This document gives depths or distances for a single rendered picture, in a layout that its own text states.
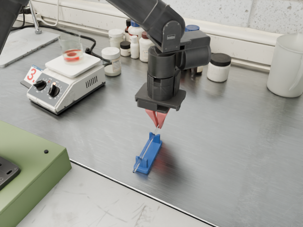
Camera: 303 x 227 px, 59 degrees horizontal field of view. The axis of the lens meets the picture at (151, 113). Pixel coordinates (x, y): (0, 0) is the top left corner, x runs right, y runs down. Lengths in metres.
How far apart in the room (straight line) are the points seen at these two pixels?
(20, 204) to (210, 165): 0.38
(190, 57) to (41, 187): 0.39
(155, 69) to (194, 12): 0.55
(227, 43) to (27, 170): 0.75
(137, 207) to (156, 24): 0.34
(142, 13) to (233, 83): 0.51
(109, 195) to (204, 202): 0.19
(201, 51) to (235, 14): 0.47
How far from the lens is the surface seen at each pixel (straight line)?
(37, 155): 0.58
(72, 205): 0.56
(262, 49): 0.99
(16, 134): 0.65
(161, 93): 0.56
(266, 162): 0.66
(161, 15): 0.48
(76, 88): 0.78
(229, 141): 0.68
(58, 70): 0.80
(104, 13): 1.20
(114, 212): 0.54
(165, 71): 0.53
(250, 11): 1.01
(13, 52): 1.15
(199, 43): 0.56
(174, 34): 0.49
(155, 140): 0.63
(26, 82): 0.95
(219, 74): 0.88
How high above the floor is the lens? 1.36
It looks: 39 degrees down
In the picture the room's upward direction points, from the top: straight up
